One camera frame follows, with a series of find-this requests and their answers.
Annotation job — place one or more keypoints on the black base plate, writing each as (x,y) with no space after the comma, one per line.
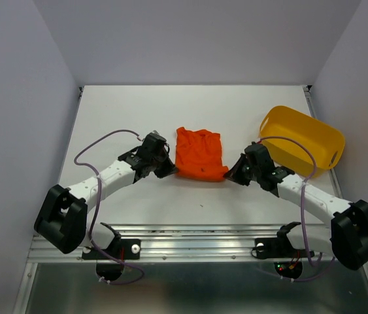
(276,247)
(121,249)

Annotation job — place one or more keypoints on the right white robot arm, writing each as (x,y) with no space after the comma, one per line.
(344,230)

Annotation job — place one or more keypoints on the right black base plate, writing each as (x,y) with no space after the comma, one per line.
(276,247)

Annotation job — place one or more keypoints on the orange t shirt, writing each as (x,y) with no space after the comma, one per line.
(199,155)

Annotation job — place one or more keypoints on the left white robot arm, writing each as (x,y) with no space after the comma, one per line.
(63,217)

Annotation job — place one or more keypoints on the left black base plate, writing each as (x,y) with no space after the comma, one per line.
(121,249)

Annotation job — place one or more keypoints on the yellow plastic basket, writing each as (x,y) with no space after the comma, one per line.
(301,142)

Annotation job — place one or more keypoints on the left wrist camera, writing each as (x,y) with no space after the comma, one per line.
(155,134)

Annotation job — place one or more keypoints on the aluminium rail frame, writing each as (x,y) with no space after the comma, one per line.
(196,237)

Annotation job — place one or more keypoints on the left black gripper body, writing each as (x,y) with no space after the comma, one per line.
(155,161)

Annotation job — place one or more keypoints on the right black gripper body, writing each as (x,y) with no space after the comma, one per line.
(255,172)

